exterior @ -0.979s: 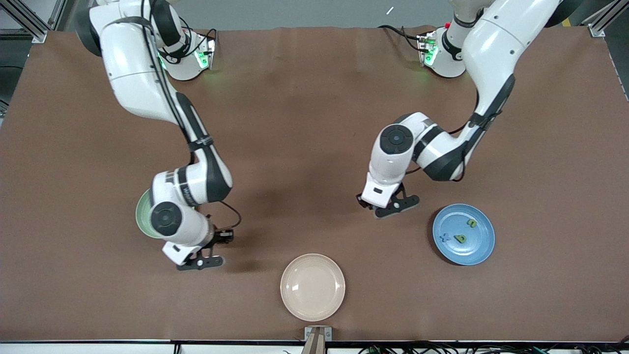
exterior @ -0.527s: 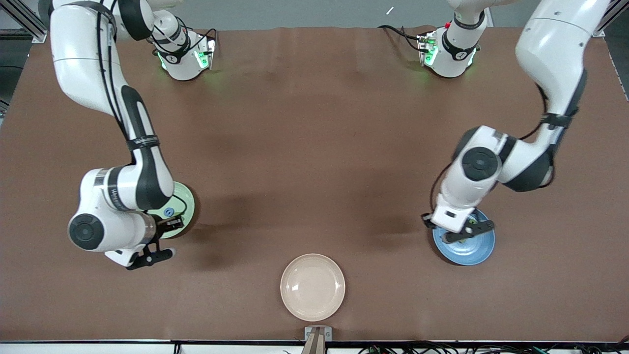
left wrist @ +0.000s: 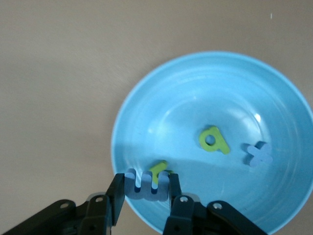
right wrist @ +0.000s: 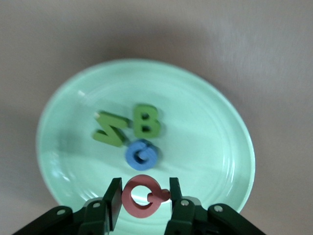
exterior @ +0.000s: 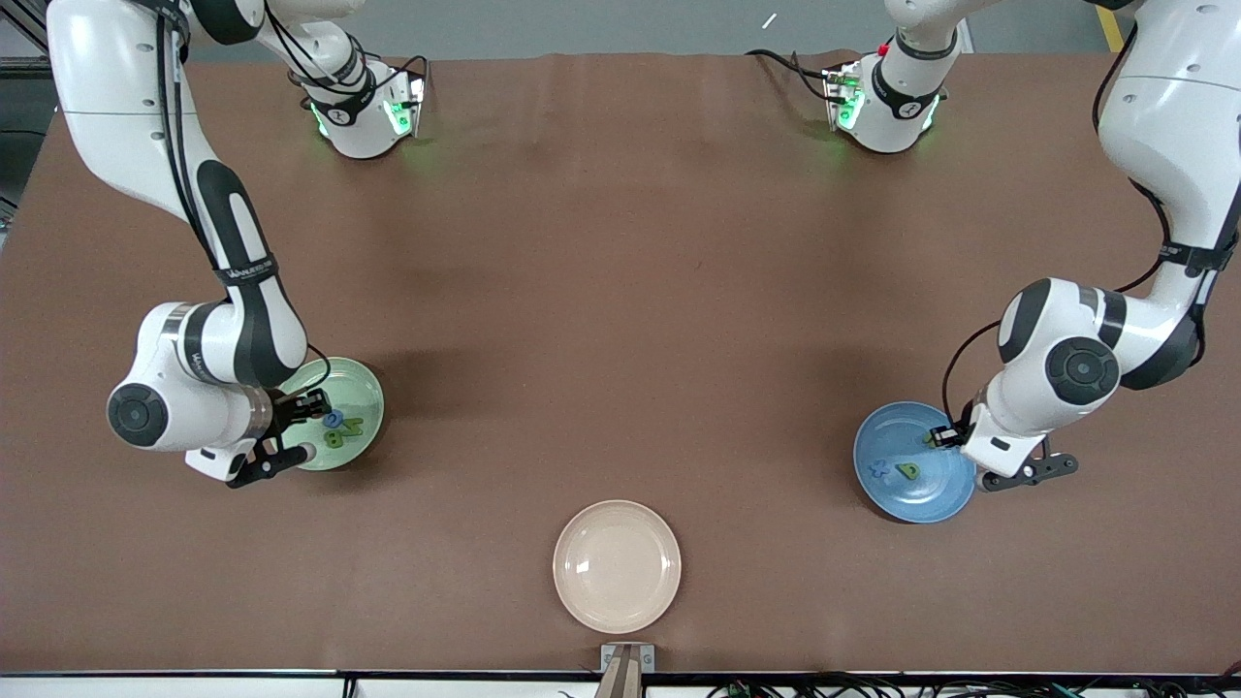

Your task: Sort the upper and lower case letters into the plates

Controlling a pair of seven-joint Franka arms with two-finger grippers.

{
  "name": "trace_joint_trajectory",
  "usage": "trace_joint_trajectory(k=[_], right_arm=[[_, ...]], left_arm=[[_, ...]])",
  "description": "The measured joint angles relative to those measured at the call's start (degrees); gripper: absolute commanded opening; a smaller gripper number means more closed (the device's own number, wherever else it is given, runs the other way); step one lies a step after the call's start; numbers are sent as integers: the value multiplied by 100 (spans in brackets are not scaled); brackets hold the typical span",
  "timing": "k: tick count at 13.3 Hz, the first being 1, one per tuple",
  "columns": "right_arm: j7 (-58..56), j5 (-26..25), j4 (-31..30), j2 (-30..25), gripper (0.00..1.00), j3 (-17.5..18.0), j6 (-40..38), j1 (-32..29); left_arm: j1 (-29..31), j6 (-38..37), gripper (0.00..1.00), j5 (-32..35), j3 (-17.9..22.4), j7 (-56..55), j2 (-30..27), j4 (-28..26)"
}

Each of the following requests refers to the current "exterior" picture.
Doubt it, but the blue plastic plate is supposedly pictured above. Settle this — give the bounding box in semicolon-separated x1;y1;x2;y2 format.
853;401;978;524

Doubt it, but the green plastic plate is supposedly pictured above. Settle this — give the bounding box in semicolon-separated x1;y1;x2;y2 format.
276;357;386;473

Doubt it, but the beige plastic plate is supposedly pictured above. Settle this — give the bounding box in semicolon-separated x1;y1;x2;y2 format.
553;499;683;635

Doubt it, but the brown table mat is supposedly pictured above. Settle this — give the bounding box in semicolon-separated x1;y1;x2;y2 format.
0;50;1241;675

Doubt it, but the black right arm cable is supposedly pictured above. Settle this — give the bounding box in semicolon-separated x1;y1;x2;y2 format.
155;0;333;420

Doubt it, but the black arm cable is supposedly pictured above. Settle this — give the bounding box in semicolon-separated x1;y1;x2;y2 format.
155;0;333;420
929;29;1241;450

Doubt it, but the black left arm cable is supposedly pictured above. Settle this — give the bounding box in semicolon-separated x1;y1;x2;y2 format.
929;29;1241;450

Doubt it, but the black cable bundle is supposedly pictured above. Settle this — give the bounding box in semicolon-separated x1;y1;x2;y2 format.
706;669;1241;698

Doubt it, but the grey metal camera bracket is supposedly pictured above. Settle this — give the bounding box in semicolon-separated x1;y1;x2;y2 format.
593;643;656;698

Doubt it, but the black right base cable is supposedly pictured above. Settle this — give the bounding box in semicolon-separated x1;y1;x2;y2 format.
373;53;430;86

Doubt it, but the black base cable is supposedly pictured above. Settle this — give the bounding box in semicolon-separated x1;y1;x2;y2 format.
373;53;430;86
745;48;837;103

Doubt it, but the black left base cable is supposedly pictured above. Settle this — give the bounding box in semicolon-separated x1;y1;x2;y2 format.
745;48;837;103

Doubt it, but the aluminium frame profile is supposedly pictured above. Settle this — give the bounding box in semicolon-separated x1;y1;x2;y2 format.
0;0;54;80

